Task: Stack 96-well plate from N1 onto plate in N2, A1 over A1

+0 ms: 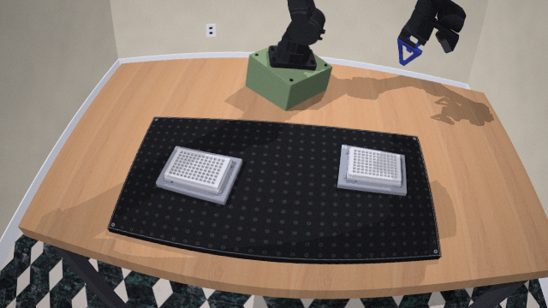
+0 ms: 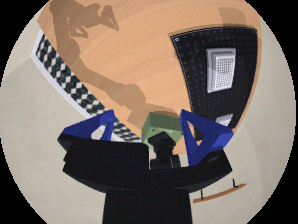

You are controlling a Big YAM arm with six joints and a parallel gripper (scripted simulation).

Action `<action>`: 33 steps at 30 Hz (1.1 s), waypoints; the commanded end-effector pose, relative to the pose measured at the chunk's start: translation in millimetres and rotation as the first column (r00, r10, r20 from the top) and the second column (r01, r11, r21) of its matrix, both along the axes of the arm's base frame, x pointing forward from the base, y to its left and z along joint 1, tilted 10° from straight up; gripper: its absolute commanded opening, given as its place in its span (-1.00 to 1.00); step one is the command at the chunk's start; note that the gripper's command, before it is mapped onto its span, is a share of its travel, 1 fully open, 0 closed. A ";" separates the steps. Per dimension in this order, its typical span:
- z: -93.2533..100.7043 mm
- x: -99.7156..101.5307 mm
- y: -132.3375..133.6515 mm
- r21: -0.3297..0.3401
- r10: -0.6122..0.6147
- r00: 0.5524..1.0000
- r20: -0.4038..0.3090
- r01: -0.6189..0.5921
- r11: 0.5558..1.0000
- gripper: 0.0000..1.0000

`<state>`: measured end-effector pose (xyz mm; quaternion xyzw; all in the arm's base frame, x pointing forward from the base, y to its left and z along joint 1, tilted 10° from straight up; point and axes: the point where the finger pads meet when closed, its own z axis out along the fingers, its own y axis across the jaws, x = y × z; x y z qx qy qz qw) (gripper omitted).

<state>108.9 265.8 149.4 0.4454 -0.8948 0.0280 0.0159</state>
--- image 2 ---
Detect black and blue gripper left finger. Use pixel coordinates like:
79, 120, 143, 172
62, 109, 115, 140

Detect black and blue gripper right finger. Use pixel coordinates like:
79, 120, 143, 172
180, 109, 234, 166

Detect white well plate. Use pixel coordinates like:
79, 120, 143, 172
219, 117, 231, 126
212, 54, 235, 90

